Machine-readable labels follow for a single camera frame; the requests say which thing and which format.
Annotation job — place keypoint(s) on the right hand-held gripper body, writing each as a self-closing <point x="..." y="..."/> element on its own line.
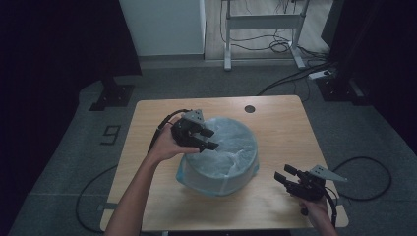
<point x="308" y="187"/>

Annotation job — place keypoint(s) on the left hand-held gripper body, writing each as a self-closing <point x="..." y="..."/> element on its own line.
<point x="185" y="132"/>

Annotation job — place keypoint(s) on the green plastic bin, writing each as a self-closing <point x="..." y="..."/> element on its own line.
<point x="209" y="185"/>

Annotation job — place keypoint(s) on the person's left hand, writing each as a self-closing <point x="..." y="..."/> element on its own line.
<point x="167" y="146"/>

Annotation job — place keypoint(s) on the person's right hand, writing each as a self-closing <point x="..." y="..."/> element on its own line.
<point x="318" y="211"/>

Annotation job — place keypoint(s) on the round dark table grommet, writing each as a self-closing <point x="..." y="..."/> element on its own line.
<point x="250" y="108"/>

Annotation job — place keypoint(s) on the white power strip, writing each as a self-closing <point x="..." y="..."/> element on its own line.
<point x="319" y="74"/>

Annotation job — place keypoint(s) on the white cabinet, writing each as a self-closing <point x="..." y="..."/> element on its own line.
<point x="164" y="26"/>

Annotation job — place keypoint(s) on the dark curtain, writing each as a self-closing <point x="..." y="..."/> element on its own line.
<point x="383" y="49"/>
<point x="49" y="49"/>

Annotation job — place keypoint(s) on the black stand with base plate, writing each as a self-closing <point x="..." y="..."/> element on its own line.
<point x="113" y="95"/>
<point x="337" y="88"/>

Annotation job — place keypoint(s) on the white metal desk frame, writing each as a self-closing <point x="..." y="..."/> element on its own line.
<point x="262" y="22"/>

